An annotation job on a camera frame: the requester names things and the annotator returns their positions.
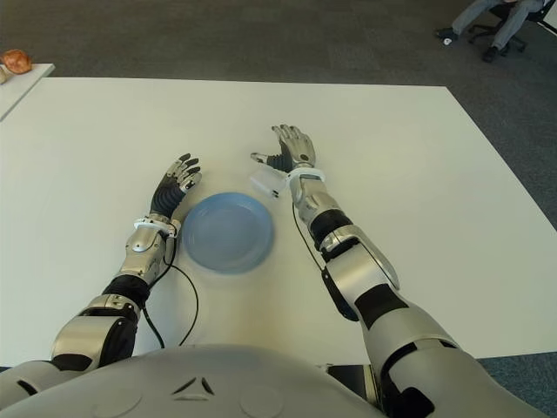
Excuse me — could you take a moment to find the blue round plate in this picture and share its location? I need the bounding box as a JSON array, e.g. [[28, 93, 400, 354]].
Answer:
[[180, 191, 277, 275]]

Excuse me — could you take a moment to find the thin black cable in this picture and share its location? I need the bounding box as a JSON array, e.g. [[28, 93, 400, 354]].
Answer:
[[166, 263, 199, 348], [292, 204, 328, 272]]

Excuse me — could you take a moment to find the thick dark cable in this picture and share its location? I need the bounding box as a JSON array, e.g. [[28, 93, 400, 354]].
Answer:
[[140, 303, 166, 350]]

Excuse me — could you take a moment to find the black office chair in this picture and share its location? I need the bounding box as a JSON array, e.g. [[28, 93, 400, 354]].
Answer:
[[467, 0, 547, 50]]

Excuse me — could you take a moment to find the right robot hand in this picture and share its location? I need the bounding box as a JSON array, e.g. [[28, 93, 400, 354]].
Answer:
[[249, 123, 317, 173]]

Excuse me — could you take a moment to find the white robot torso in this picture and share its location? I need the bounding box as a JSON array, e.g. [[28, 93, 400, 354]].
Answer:
[[0, 342, 389, 418]]

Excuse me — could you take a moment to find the white charger plug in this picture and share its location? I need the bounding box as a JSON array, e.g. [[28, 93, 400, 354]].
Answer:
[[248, 170, 289, 199]]

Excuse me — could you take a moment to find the white side table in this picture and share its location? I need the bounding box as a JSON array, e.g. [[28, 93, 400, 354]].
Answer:
[[0, 64, 56, 123]]

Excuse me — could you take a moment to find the reddish brown round fruit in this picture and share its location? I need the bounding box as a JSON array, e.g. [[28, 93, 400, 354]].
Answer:
[[0, 48, 33, 76]]

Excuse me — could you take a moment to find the seated person in jeans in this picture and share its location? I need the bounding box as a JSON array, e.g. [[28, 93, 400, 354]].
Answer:
[[435, 0, 546, 64]]

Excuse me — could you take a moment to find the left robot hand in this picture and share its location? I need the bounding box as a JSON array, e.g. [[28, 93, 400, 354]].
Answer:
[[149, 152, 203, 218]]

